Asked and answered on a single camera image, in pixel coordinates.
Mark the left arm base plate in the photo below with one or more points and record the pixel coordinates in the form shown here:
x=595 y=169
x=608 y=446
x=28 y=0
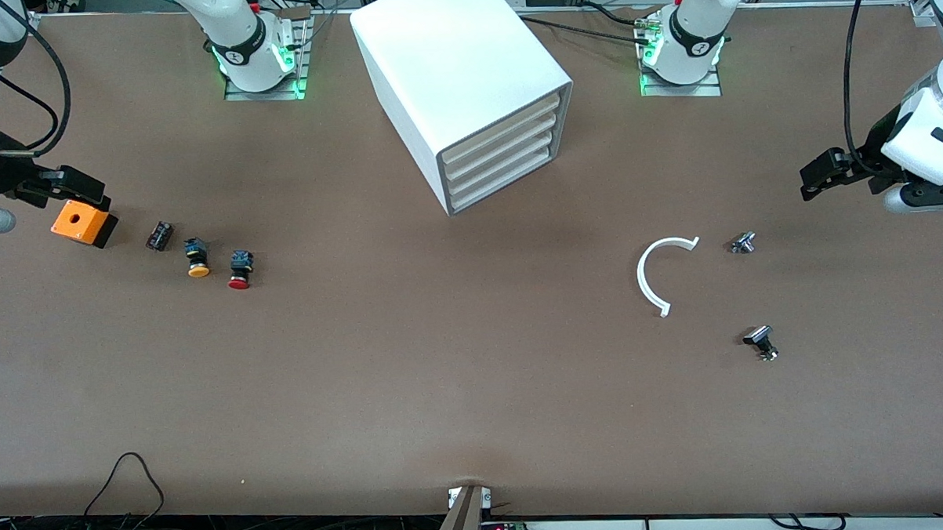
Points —
x=681 y=90

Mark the white curved plastic arc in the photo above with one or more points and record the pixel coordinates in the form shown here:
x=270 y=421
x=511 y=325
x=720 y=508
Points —
x=641 y=277

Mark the table edge clamp mount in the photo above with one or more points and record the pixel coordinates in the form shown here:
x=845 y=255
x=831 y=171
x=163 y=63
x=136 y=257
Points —
x=461 y=524

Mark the aluminium frame profile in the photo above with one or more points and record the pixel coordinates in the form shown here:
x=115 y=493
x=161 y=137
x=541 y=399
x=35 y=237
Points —
x=921 y=10

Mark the small black contact block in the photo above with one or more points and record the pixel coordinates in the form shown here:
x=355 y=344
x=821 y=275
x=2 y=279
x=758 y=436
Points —
x=159 y=236

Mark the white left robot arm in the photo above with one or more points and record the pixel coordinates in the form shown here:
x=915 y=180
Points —
x=688 y=69

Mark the black-capped metal switch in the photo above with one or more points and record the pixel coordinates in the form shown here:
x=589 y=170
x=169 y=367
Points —
x=757 y=336

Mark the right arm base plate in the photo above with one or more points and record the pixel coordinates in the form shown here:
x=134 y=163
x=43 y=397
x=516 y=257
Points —
x=265 y=95

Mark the white drawer cabinet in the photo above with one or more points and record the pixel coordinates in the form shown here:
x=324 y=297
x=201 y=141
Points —
x=456 y=61

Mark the yellow push button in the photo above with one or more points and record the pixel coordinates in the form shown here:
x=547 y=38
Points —
x=198 y=263

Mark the white scoop-front cabinet drawer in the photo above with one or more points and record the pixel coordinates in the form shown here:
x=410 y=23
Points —
x=500 y=182

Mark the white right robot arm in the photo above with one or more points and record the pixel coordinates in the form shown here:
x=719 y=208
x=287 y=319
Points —
x=253 y=72

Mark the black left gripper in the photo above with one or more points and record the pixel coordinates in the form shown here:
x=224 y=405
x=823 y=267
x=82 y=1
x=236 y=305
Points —
x=877 y=146

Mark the small silver metal knob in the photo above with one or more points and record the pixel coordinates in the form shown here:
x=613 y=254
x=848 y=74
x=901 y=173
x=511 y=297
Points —
x=744 y=243

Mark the orange button enclosure box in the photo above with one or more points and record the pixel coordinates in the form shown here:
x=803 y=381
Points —
x=78 y=224

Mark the red push button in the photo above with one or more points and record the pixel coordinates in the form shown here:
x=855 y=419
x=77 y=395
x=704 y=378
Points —
x=240 y=273

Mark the beige closed cabinet drawer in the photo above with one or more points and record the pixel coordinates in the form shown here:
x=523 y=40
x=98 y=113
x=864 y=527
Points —
x=499 y=165
x=499 y=149
x=498 y=133

